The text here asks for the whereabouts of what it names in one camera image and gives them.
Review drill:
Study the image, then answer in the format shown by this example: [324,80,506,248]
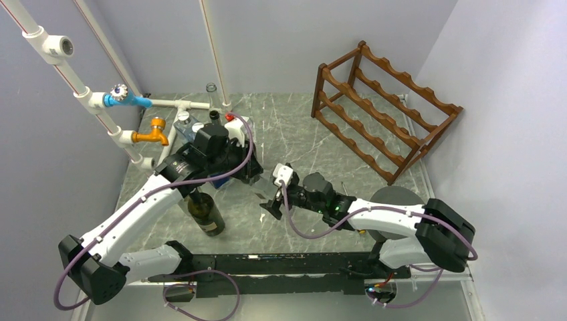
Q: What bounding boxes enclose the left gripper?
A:
[206,137,263,180]

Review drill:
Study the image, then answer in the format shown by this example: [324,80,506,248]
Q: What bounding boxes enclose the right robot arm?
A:
[255,172,478,278]

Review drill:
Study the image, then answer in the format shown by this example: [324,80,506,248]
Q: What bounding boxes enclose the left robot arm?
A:
[53,124,263,310]

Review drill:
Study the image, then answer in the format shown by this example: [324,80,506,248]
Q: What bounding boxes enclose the blue square bottle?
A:
[210,177,231,189]

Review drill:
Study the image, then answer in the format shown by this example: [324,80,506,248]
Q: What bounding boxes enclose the dark green wine bottle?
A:
[209,110,222,125]

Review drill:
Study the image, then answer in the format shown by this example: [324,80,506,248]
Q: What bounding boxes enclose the clear stoppered glass bottle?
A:
[173,110,204,143]

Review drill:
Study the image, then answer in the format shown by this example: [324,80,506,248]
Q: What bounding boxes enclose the clear tall empty bottle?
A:
[206,82,227,117]

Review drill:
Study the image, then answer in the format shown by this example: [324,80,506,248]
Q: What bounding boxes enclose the front green wine bottle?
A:
[186,189,225,237]

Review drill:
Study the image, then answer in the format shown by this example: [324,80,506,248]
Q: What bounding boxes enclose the wooden wine rack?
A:
[310,40,464,186]

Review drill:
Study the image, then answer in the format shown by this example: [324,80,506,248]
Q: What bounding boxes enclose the orange brass tap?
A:
[130,117,169,146]

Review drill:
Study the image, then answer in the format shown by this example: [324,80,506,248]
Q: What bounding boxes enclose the yellow black screwdriver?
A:
[341,181,366,235]

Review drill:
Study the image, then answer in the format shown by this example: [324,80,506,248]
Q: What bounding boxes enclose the blue tap valve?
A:
[103,84,152,109]

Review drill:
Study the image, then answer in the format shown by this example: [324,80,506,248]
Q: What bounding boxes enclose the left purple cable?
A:
[53,112,255,321]

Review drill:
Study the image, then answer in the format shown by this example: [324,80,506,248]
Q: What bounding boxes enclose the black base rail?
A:
[148,251,411,298]

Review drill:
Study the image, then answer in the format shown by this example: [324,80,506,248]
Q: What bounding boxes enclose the white pvc pipe frame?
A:
[1,1,210,174]

